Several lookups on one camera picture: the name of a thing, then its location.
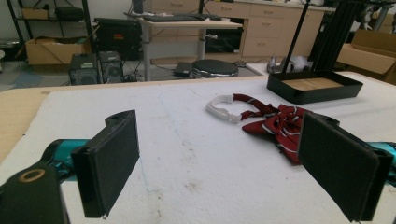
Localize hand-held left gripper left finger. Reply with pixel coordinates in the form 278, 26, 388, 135
70, 109, 140, 218

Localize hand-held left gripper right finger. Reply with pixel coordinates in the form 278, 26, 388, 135
297, 111, 395, 223

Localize red striped bow tie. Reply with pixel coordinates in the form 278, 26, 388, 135
205, 92, 314, 166

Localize black tray with wooden bottom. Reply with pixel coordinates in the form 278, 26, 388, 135
266, 70, 364, 105

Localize black computer tower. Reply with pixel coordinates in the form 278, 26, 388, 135
98, 50, 124, 84
68, 53, 101, 86

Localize white table mat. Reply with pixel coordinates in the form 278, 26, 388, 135
0, 72, 396, 224

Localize white and grey device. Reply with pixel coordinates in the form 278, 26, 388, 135
268, 55, 314, 75

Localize large cardboard box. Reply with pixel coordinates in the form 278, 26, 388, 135
336, 29, 396, 86

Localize flat black device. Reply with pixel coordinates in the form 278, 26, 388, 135
173, 61, 194, 78

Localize open cardboard box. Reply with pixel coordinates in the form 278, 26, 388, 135
25, 36, 92, 65

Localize black equipment case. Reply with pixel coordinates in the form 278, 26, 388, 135
92, 17, 143, 62

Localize black folded tripod stand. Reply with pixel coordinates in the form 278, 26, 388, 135
310, 0, 366, 73

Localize black stand pole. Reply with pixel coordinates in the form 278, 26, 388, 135
281, 0, 312, 75

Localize black round stool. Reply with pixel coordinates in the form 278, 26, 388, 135
191, 59, 240, 79

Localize black metal shelf rack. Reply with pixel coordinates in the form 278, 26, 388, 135
6, 0, 94, 61

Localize black bag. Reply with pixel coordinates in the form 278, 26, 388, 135
55, 7, 85, 22

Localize wooden drawer cabinet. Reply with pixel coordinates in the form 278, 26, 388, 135
148, 0, 326, 64

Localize wooden desk with white legs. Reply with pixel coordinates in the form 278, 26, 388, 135
124, 12, 244, 82

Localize small cardboard box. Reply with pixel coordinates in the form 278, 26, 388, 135
21, 7, 50, 21

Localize black box under desk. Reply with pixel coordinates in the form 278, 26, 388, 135
205, 18, 245, 54

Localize black floor cables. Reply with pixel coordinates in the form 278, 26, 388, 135
122, 60, 145, 83

